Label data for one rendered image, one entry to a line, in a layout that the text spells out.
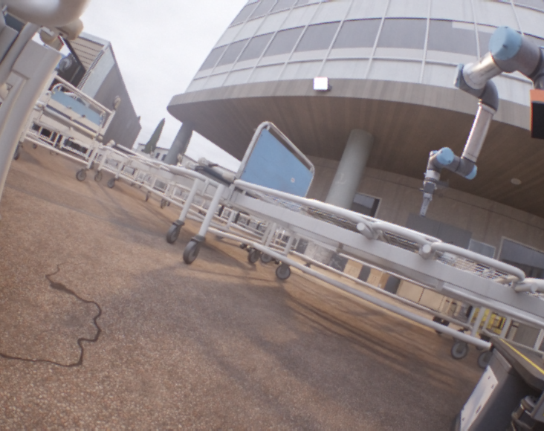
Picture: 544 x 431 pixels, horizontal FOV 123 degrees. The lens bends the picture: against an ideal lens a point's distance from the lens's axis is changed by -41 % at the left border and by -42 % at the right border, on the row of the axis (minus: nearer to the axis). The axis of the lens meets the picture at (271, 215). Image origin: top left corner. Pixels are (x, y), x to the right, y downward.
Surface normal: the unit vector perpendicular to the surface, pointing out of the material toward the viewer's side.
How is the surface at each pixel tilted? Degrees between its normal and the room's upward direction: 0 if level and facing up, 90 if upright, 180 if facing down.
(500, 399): 90
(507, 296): 90
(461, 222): 90
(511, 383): 90
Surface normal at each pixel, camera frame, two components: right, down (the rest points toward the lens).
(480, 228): -0.54, -0.28
